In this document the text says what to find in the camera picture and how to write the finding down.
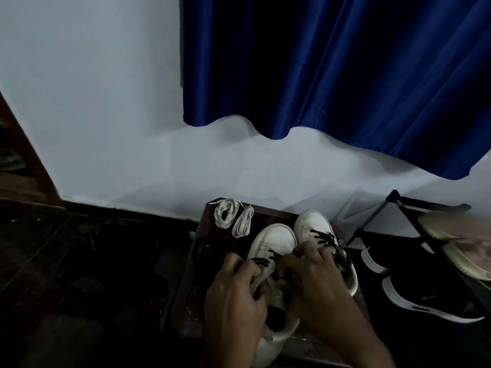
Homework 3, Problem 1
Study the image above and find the person's left hand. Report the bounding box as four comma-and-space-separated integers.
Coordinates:
203, 253, 275, 368

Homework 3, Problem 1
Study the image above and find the person's right hand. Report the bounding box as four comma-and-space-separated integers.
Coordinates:
276, 241, 369, 346

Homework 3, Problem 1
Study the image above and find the black shoelace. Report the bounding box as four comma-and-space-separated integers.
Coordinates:
309, 228, 348, 271
251, 248, 284, 280

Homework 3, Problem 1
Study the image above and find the white shoelace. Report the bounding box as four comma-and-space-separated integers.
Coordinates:
231, 204, 255, 239
213, 198, 240, 229

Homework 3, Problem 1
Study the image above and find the black sneaker white sole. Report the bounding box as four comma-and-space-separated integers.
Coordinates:
381, 275, 486, 325
360, 247, 391, 275

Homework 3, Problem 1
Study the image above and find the dark brown plastic stool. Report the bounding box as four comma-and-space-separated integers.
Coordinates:
170, 198, 371, 368

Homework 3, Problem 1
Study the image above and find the black shoe rack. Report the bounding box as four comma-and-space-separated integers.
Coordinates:
347, 189, 491, 341

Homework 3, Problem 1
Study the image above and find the pink sneaker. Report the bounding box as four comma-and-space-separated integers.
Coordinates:
441, 239, 491, 282
417, 212, 491, 242

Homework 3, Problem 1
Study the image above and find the blue curtain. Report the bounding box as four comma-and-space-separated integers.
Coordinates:
179, 0, 491, 180

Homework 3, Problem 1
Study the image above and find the grey slipper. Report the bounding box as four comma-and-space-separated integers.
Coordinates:
0, 151, 26, 173

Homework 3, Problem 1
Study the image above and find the brown wooden door frame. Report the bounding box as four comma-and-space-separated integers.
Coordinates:
0, 91, 64, 208

